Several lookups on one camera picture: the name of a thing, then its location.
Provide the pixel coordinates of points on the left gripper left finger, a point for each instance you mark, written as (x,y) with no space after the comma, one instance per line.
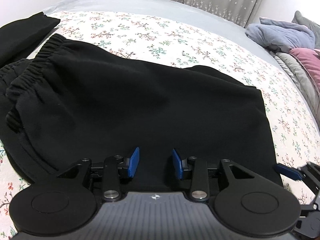
(117,169)

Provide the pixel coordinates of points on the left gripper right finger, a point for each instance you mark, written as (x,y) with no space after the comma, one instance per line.
(192,175)

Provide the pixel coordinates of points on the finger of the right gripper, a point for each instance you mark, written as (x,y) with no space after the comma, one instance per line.
(288,172)

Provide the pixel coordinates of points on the black pants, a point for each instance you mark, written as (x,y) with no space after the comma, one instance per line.
(75,100)

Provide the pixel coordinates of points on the floral bed sheet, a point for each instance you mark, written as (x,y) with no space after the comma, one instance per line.
(170,43)

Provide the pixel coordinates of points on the grey quilt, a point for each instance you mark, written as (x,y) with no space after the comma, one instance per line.
(288,64)

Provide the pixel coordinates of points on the pink pillow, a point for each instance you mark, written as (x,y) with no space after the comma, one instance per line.
(307,71)

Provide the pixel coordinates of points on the blue grey crumpled garment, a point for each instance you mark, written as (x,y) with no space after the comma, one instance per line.
(280,36)

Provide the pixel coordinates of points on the grey pillow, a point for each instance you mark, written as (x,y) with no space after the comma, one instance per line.
(299,19)

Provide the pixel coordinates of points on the folded black garment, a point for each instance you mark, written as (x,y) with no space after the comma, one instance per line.
(21,37)

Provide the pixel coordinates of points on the grey blue bed blanket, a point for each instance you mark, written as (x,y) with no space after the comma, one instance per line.
(173,11)

